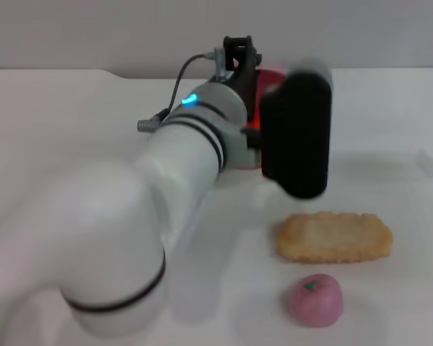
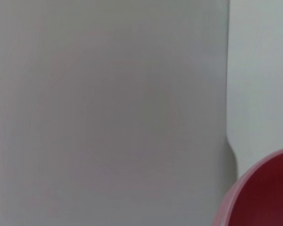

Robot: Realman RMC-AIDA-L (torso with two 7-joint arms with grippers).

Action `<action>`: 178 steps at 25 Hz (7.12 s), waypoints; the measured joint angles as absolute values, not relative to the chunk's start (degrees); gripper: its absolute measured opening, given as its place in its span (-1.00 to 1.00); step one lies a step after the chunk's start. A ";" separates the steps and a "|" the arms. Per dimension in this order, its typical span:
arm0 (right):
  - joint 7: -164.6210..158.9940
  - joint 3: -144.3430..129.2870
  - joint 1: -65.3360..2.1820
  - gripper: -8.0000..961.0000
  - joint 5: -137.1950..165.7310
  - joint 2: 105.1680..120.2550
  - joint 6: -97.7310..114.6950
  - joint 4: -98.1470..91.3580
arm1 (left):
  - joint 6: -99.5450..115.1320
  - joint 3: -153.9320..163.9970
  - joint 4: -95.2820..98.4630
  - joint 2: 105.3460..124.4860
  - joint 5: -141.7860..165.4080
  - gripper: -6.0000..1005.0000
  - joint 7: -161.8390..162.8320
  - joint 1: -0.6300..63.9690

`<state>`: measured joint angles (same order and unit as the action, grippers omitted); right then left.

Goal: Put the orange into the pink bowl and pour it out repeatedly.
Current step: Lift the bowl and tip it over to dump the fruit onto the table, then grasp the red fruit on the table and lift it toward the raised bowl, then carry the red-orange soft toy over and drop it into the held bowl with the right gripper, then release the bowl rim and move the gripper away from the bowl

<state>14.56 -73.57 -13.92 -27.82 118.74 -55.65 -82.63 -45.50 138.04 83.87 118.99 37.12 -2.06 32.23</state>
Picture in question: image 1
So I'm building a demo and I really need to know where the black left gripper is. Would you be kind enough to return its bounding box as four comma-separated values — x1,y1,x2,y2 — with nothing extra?
222,35,263,124

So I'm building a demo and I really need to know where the pink plastic bowl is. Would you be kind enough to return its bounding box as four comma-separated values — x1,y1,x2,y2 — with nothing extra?
234,68,288,171

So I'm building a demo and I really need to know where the tan oblong biscuit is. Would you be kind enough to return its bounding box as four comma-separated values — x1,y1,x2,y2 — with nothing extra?
276,211,394,265

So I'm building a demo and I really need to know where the pink toy peach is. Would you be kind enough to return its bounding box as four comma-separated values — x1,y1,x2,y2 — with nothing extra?
287,273,345,328

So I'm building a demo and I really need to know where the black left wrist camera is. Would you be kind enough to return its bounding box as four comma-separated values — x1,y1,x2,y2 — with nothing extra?
258,59,333,201

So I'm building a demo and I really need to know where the left arm cable with connector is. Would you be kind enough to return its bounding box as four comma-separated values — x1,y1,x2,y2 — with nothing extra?
136,48,227,133

